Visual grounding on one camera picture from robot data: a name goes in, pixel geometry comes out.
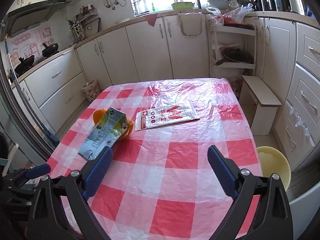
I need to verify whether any white electric kettle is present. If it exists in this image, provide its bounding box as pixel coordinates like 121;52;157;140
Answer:
289;0;305;15

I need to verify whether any blue juice carton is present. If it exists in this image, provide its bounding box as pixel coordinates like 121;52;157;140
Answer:
77;106;127;162

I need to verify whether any half peeled orange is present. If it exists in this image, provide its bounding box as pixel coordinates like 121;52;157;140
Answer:
93;107;134;141

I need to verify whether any yellow plastic trash bin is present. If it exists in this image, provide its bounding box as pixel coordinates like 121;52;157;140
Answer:
257;146;291;191

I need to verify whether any small white step stool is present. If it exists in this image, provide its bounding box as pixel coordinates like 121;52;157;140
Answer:
239;75;281;136

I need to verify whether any white corner storage shelf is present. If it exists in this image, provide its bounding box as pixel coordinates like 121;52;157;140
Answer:
208;23;257;80

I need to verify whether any pink hanging cloth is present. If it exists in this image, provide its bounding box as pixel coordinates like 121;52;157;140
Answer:
144;13;158;27

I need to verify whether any floral waste basket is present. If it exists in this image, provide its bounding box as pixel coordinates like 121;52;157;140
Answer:
81;80;100;102

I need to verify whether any white red printed packet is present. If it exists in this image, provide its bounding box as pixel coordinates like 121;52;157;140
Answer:
135;102;200;131

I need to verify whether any black wok pan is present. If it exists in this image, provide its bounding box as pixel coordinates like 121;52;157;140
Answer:
215;48;254;66

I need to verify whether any green plastic basin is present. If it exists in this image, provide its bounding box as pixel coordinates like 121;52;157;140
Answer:
171;2;194;11

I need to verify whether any red white checkered tablecloth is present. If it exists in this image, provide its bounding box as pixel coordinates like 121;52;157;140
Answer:
48;79;261;239

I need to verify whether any black stovetop wok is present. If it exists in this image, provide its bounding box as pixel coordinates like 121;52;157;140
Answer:
42;42;59;58

